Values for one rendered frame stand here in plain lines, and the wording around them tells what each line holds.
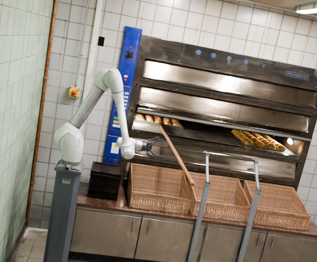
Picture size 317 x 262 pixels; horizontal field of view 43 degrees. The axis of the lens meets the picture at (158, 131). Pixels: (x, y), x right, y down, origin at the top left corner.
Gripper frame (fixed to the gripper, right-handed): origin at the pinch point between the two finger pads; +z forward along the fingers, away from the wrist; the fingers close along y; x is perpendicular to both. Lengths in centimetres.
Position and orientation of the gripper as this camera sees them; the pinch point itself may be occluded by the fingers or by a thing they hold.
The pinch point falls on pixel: (164, 149)
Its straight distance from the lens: 347.5
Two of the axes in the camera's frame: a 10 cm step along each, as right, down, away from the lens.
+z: 9.7, 1.7, 1.7
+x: 1.2, 2.3, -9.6
